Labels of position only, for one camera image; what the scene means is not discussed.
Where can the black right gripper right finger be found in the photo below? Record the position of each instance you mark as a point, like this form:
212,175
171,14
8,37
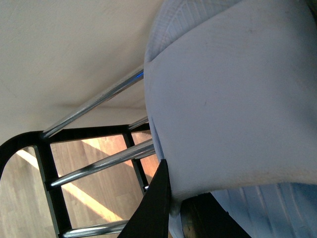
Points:
203,217

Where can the black metal shoe rack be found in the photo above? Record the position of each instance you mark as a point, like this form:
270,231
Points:
76,183

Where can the light blue rubber slipper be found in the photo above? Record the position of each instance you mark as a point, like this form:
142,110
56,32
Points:
231,96

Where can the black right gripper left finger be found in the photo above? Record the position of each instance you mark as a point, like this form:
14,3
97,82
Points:
151,218

